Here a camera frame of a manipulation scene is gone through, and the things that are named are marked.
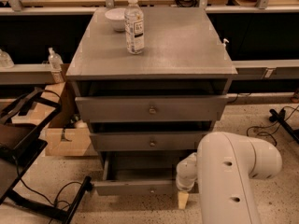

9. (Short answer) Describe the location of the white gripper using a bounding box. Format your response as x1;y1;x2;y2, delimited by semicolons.
176;152;197;209

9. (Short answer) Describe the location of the grey bottom drawer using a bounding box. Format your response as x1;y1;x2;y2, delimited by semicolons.
94;150;192;196

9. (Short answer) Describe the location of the grey drawer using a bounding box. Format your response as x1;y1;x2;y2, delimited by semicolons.
90;132;206;151
76;95;227;122
94;150;192;196

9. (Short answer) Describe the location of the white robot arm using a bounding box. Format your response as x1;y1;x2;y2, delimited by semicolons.
176;132;282;224

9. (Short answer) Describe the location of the grey middle drawer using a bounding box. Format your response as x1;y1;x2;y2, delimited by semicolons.
90;132;206;151

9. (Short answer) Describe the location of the grey top drawer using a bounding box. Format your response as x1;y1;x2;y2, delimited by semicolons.
76;95;227;122

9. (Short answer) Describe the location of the grey drawer cabinet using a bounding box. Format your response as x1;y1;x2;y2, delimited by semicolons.
65;6;238;173

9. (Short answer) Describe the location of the black stand leg right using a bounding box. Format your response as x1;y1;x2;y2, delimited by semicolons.
269;108;299;144

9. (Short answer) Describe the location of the cardboard box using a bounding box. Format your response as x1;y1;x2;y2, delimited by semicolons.
31;63;98;158

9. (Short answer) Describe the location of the small white pump bottle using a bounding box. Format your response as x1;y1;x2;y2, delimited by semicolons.
222;38;230;47

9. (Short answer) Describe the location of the black metal cart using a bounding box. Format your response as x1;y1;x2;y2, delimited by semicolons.
0;87;93;224

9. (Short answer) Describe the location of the clear plastic water bottle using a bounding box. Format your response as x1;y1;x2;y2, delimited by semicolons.
124;0;144;54

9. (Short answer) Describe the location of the clear pump dispenser bottle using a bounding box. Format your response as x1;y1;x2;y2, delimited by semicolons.
49;48;63;70

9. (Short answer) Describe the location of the white ceramic bowl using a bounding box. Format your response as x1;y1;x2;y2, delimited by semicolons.
105;8;125;32

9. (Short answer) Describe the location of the clear plastic dome container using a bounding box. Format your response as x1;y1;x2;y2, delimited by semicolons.
0;49;14;68

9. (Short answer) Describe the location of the black floor cable right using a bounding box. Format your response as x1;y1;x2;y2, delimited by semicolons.
245;105;299;147

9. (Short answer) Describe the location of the black floor cable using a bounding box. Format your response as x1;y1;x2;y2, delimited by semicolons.
12;154;85;224
245;105;299;147

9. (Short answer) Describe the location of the black floor cable left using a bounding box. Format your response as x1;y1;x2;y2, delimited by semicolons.
12;154;85;224

